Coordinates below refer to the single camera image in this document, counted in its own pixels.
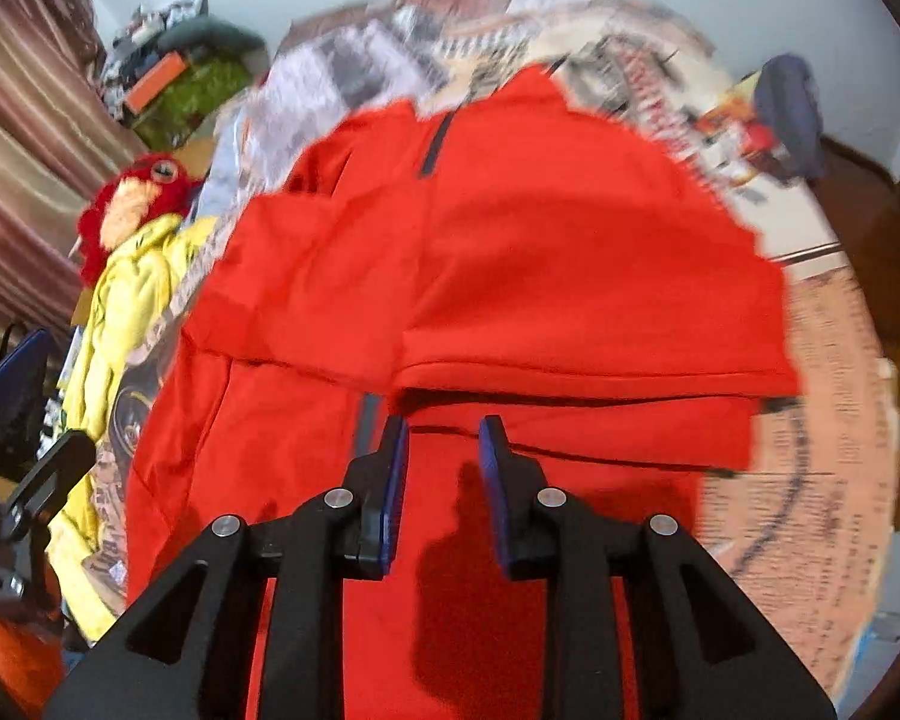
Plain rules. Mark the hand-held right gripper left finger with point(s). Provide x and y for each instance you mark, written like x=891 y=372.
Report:
x=391 y=487

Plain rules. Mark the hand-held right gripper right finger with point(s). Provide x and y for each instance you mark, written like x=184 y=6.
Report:
x=495 y=487

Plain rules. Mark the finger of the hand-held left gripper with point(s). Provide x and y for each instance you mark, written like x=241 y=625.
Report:
x=75 y=448
x=19 y=390

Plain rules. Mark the red garment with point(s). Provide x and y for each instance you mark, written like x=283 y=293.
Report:
x=495 y=240

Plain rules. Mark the yellow cloth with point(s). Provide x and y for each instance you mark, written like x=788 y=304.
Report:
x=127 y=300

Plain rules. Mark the striped brown curtain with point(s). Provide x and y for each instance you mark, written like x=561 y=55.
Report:
x=15 y=165

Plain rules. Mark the red plush toy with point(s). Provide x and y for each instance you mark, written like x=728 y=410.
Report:
x=150 y=169

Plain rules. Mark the grey striped bedsheet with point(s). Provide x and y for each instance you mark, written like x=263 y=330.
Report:
x=217 y=172

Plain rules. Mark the newspaper print quilt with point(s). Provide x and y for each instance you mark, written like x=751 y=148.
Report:
x=795 y=480

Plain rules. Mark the orange box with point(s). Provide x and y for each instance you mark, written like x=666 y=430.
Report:
x=154 y=82

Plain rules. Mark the green storage bag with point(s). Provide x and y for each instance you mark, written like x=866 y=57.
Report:
x=195 y=90

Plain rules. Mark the pile of clutter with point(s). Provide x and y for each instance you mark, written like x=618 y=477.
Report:
x=150 y=22

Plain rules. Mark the grey pillow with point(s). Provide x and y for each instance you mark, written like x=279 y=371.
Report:
x=210 y=31

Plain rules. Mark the dark blue cloth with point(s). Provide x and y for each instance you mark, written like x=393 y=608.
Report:
x=787 y=105

